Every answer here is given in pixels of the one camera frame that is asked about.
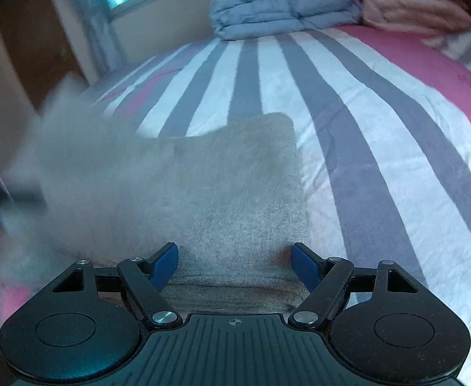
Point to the striped pink grey bedsheet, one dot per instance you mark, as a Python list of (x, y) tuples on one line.
[(383, 132)]

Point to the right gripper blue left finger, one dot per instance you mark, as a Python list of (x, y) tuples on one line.
[(163, 265)]

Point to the grey pants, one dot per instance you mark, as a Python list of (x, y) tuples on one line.
[(231, 199)]

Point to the folded blue-grey quilt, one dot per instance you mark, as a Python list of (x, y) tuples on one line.
[(245, 19)]

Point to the brown wooden door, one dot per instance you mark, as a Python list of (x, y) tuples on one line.
[(37, 45)]

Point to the folded pink quilt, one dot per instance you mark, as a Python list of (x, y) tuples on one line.
[(426, 17)]

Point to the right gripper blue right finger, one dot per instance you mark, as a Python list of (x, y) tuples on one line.
[(307, 265)]

